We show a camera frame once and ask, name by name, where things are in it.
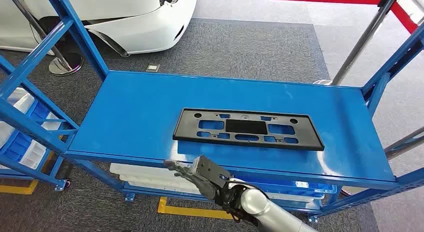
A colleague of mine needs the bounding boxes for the white car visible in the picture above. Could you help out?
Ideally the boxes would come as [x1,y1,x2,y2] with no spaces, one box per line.
[0,0,199,58]

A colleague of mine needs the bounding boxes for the white translucent plastic bin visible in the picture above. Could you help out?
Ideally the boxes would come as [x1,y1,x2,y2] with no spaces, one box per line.
[127,181,216,196]
[19,111,64,170]
[119,174,218,191]
[109,162,219,185]
[261,190,325,205]
[0,87,36,148]

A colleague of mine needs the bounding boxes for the black plastic licence plate bracket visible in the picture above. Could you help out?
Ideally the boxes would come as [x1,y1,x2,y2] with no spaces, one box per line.
[172,107,326,152]

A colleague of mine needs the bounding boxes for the blue metal shelf rack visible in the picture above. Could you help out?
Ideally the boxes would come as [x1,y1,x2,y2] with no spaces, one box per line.
[0,54,80,192]
[0,0,424,224]

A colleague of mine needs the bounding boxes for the chrome stanchion post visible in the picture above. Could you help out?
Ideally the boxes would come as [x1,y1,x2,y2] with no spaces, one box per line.
[384,126,424,160]
[312,0,404,86]
[5,0,85,77]

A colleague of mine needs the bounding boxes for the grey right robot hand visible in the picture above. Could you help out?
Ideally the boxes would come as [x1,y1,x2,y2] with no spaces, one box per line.
[163,159,220,201]

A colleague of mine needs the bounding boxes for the pale wrist camera on bracket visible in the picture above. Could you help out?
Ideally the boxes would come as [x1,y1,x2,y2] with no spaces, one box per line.
[191,155,232,188]

